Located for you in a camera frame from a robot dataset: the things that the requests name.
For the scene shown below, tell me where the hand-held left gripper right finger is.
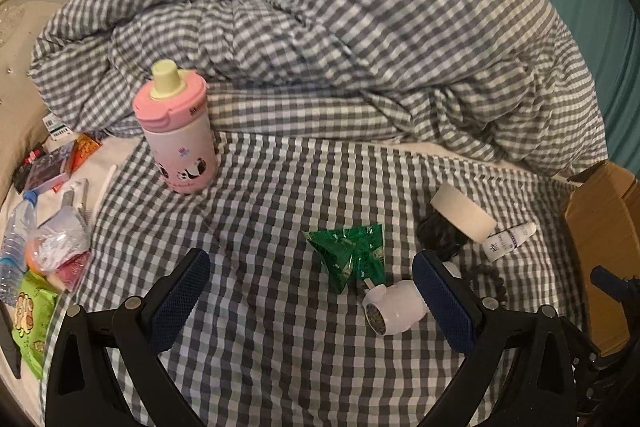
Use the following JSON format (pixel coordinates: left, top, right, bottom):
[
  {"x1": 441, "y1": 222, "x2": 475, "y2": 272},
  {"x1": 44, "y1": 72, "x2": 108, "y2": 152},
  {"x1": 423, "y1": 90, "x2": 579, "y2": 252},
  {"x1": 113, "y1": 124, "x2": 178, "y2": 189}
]
[{"x1": 411, "y1": 249, "x2": 581, "y2": 427}]

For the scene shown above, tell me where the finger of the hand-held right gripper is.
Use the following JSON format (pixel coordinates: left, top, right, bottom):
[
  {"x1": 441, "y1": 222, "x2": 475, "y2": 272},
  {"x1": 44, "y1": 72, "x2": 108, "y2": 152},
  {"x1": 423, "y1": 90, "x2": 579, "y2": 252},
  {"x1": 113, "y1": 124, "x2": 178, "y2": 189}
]
[
  {"x1": 590, "y1": 266, "x2": 640, "y2": 308},
  {"x1": 556, "y1": 314, "x2": 601, "y2": 360}
]

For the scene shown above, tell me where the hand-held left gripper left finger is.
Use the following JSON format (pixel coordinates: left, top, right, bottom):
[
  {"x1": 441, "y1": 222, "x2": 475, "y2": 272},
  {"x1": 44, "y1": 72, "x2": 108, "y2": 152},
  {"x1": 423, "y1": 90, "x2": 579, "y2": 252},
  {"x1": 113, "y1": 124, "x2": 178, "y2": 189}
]
[{"x1": 46, "y1": 248, "x2": 212, "y2": 427}]

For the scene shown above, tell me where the white roller bottle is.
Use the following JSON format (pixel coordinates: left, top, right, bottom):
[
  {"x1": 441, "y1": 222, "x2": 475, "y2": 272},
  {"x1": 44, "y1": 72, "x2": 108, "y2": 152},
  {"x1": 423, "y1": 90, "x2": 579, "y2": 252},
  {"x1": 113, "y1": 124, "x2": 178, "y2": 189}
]
[{"x1": 361, "y1": 283, "x2": 428, "y2": 338}]

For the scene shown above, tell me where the brown cardboard box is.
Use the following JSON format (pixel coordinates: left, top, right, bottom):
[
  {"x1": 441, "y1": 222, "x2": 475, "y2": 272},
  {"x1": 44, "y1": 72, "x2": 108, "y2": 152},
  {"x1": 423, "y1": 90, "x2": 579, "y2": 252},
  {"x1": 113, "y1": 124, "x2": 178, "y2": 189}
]
[{"x1": 562, "y1": 162, "x2": 640, "y2": 358}]

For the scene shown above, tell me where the dark bead bracelet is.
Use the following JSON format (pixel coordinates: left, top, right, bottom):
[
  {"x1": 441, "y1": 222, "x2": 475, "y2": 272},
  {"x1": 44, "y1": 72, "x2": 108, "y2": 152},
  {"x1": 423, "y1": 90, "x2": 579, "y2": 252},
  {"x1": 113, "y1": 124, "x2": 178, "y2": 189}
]
[{"x1": 467, "y1": 264, "x2": 507, "y2": 308}]

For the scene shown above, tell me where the dark transparent cup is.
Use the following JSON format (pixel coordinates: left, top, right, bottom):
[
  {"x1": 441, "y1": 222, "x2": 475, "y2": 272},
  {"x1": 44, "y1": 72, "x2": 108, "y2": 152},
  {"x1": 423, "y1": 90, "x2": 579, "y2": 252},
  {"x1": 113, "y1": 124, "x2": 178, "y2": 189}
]
[{"x1": 417, "y1": 213, "x2": 473, "y2": 260}]

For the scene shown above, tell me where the white ointment tube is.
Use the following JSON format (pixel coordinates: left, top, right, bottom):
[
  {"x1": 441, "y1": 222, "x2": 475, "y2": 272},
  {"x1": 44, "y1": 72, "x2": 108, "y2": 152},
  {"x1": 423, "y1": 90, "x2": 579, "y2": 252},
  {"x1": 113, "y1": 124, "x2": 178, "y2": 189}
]
[{"x1": 482, "y1": 222, "x2": 537, "y2": 264}]

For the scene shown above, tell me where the beige masking tape roll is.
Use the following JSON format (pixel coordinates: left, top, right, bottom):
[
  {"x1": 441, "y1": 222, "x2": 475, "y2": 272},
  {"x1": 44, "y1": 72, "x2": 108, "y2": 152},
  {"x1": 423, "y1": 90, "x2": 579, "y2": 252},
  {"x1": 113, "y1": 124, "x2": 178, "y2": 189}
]
[{"x1": 431, "y1": 184, "x2": 497, "y2": 244}]

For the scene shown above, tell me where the green foil packet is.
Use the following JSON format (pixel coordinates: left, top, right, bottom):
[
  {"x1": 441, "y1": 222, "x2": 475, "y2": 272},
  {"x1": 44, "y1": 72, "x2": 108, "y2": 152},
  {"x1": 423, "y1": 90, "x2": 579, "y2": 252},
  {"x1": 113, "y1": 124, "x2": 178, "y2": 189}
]
[{"x1": 302, "y1": 223, "x2": 386, "y2": 295}]

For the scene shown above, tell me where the clear plastic bag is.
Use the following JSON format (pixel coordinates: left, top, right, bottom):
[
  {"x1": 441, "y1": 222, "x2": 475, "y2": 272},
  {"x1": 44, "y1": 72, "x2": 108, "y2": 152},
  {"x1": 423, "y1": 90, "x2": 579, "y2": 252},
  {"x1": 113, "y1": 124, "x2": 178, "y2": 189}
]
[{"x1": 32, "y1": 207, "x2": 93, "y2": 293}]

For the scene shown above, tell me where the white stick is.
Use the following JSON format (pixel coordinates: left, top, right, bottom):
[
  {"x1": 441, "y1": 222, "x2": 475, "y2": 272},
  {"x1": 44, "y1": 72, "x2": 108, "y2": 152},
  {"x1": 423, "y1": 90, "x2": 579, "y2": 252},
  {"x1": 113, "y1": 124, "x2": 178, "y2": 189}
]
[{"x1": 97, "y1": 164, "x2": 118, "y2": 208}]

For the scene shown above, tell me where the grey checked bed sheet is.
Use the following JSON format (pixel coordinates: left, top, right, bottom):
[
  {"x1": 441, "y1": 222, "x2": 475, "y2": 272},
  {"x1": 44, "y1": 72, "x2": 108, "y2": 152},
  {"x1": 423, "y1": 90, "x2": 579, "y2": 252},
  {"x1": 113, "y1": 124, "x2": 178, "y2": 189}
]
[{"x1": 42, "y1": 127, "x2": 596, "y2": 427}]

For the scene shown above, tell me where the green snack packet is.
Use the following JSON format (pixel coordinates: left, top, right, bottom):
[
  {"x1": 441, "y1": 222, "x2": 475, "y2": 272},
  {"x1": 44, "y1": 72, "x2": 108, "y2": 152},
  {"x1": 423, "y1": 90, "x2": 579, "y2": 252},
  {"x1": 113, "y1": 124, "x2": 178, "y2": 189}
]
[{"x1": 11, "y1": 269, "x2": 60, "y2": 380}]

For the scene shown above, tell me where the pink drinking bottle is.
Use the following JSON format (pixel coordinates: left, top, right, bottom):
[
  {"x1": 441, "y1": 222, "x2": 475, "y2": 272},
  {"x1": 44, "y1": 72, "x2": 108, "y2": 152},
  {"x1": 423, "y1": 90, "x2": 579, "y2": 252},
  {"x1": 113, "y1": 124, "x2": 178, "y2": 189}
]
[{"x1": 132, "y1": 60, "x2": 218, "y2": 196}]

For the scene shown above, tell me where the orange fruit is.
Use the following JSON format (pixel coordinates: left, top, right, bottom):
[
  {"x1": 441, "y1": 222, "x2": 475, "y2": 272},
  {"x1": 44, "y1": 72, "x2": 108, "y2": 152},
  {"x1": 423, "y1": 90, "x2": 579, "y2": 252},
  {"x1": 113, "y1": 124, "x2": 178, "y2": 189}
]
[{"x1": 25, "y1": 239, "x2": 46, "y2": 273}]

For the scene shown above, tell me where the clear water bottle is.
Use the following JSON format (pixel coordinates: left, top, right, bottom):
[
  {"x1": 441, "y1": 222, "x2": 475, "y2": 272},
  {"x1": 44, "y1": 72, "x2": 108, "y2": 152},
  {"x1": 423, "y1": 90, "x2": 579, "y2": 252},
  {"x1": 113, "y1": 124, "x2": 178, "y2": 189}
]
[{"x1": 0, "y1": 191, "x2": 40, "y2": 308}]

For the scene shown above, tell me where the orange packet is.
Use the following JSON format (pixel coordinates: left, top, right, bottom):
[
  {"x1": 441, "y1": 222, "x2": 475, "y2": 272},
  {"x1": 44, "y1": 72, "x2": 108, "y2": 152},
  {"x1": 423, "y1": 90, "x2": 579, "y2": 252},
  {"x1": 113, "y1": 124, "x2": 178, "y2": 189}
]
[{"x1": 67, "y1": 133, "x2": 103, "y2": 175}]

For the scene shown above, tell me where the black phone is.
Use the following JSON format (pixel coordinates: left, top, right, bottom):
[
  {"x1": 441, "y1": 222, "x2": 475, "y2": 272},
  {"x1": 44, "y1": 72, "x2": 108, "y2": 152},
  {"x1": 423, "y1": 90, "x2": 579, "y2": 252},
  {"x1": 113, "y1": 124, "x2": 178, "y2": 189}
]
[{"x1": 0, "y1": 304, "x2": 23, "y2": 380}]

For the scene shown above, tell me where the purple box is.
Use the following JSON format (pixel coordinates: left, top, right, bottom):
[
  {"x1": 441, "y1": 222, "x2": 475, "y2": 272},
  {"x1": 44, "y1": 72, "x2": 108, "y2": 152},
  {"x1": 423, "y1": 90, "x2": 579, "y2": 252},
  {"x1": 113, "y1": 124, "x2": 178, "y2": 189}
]
[{"x1": 24, "y1": 143, "x2": 76, "y2": 195}]

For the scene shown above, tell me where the black and red packet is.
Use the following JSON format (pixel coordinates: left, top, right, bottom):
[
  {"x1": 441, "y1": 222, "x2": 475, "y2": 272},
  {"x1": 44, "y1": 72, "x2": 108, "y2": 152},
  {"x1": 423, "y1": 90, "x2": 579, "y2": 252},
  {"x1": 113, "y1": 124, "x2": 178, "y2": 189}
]
[{"x1": 12, "y1": 147, "x2": 48, "y2": 194}]

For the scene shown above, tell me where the white and green box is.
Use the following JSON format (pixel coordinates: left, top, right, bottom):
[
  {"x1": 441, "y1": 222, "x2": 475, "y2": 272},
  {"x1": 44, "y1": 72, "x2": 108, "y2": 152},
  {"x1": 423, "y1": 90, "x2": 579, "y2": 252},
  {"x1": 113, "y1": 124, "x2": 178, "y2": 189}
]
[{"x1": 44, "y1": 112, "x2": 76, "y2": 140}]

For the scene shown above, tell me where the beige pillow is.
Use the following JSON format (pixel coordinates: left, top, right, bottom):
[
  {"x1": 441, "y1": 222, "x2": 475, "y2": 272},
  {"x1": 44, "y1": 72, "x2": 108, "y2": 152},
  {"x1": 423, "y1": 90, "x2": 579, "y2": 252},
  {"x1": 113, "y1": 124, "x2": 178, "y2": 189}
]
[{"x1": 0, "y1": 62, "x2": 56, "y2": 172}]

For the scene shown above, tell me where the grey checked duvet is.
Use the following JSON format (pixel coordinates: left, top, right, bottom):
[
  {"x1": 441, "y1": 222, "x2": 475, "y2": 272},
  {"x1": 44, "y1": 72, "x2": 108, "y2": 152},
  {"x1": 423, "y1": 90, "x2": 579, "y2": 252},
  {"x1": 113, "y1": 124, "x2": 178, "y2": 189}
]
[{"x1": 30, "y1": 0, "x2": 608, "y2": 180}]

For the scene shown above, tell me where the teal curtain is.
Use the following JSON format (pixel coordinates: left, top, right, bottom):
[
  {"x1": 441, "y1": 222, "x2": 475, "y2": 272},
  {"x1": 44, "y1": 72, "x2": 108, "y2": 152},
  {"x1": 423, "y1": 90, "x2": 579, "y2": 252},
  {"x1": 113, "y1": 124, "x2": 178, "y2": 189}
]
[{"x1": 500, "y1": 0, "x2": 640, "y2": 168}]

